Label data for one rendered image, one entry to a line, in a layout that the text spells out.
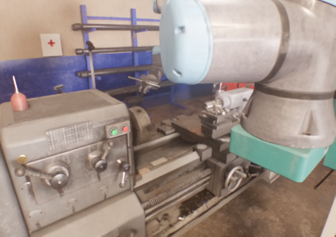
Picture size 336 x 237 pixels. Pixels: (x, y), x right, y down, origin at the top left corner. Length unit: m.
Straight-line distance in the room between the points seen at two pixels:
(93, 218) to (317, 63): 1.10
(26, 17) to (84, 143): 3.36
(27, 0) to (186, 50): 3.98
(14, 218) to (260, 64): 1.08
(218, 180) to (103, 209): 0.84
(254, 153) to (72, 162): 0.79
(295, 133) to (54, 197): 0.97
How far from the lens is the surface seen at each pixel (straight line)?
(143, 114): 1.35
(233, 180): 1.64
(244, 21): 0.35
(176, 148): 1.90
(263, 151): 0.46
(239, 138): 0.48
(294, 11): 0.41
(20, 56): 4.18
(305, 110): 0.44
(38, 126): 1.00
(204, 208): 1.80
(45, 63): 4.22
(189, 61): 0.33
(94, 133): 1.03
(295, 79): 0.43
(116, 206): 1.23
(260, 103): 0.45
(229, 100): 2.00
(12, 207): 1.12
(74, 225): 1.19
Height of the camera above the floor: 1.66
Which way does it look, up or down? 19 degrees down
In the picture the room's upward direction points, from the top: straight up
